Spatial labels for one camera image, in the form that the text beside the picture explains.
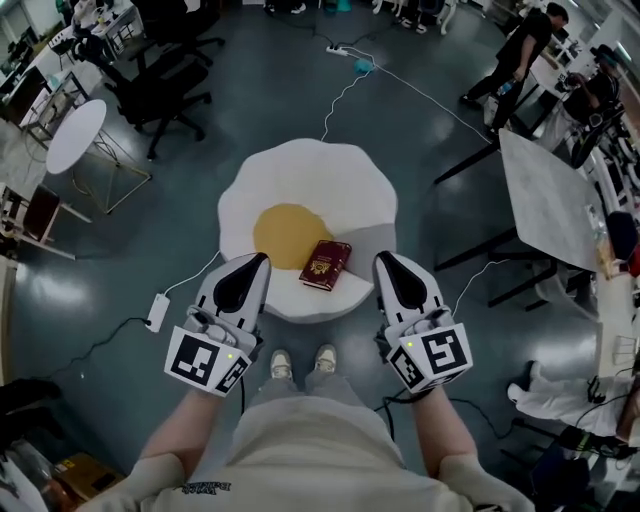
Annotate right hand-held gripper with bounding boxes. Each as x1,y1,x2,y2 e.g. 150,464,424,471
373,250,475,394

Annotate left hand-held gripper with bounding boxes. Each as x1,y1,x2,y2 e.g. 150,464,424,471
164,251,273,399

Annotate dark red hardcover book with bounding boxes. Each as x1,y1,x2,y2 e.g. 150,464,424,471
298,238,352,292

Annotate fried egg shaped cushion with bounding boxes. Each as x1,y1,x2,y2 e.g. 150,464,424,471
217,138,399,325

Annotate person's right forearm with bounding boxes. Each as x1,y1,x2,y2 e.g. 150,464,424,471
412,387,476,476

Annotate person's left forearm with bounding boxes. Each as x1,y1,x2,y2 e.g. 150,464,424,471
139,387,226,466

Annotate person's left white shoe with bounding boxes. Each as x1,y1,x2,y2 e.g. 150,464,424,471
269,349,294,381

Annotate person's white shoe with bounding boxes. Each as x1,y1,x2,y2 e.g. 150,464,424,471
313,343,339,374
269,349,294,381

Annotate person's grey trousers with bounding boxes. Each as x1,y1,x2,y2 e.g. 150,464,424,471
249,372,364,414

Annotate person's right white shoe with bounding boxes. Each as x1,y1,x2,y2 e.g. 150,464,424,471
313,343,339,374

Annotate person's beige shirt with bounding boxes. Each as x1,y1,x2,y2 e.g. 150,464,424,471
74,389,536,512

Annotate grey table with black legs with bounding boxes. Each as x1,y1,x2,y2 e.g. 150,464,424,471
433,127,609,311

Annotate wooden chair with brown seat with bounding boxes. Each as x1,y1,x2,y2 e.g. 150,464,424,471
0,182,94,261

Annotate black office chair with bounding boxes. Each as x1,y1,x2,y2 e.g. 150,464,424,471
102,47,211,161

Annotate brown cardboard box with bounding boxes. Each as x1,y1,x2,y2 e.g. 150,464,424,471
52,452,129,504

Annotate white round table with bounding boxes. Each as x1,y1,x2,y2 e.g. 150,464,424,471
44,98,154,216

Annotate black bag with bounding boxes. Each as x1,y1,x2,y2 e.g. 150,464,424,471
0,378,66,454

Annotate black floor cable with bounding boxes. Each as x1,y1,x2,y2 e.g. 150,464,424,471
29,315,151,384

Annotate black frame chair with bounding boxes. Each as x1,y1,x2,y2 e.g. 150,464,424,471
487,249,601,314

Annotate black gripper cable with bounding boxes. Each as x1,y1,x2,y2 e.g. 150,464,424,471
382,389,431,441

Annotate long white floor cable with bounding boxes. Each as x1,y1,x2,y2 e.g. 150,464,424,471
372,64,501,151

